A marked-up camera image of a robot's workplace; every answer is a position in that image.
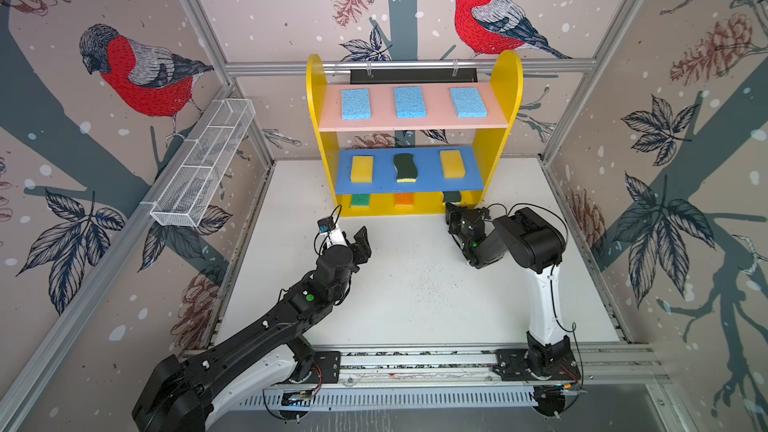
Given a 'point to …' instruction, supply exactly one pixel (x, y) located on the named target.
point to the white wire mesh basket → (185, 196)
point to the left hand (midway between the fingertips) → (358, 231)
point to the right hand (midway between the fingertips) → (440, 208)
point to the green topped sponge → (360, 200)
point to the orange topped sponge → (403, 199)
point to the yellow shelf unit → (411, 148)
